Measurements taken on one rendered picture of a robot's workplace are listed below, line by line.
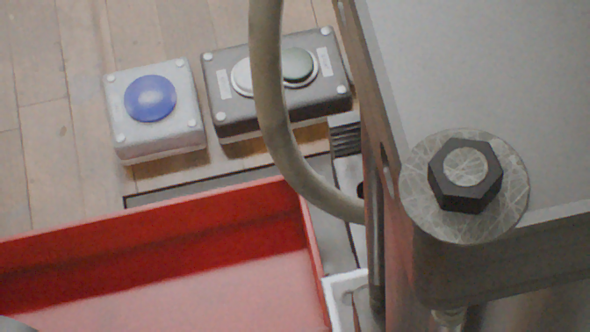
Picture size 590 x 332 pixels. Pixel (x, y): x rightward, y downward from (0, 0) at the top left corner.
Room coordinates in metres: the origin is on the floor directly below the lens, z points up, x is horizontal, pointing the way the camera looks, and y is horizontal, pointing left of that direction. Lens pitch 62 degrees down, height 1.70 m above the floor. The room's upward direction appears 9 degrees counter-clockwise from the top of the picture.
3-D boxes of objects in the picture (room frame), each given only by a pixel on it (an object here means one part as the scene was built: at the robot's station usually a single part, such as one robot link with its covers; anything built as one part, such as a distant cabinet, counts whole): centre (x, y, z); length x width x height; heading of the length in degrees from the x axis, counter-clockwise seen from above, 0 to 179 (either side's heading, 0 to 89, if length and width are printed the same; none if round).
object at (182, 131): (0.47, 0.10, 0.90); 0.07 x 0.07 x 0.06; 4
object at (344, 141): (0.37, -0.04, 0.95); 0.06 x 0.03 x 0.09; 4
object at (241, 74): (0.48, 0.02, 0.93); 0.03 x 0.03 x 0.02
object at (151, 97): (0.47, 0.10, 0.93); 0.04 x 0.04 x 0.02
